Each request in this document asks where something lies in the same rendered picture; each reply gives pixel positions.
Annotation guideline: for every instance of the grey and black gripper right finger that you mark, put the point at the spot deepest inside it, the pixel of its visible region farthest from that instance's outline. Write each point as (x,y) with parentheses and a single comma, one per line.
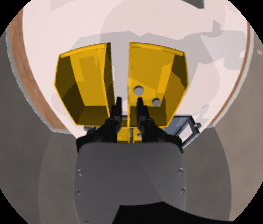
(149,131)

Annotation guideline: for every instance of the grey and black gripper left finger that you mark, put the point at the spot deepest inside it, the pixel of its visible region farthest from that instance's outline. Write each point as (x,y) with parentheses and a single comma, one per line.
(105,133)

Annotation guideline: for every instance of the dark grey metal shelf rack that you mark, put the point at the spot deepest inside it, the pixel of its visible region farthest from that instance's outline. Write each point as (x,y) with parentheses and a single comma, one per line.
(175,127)

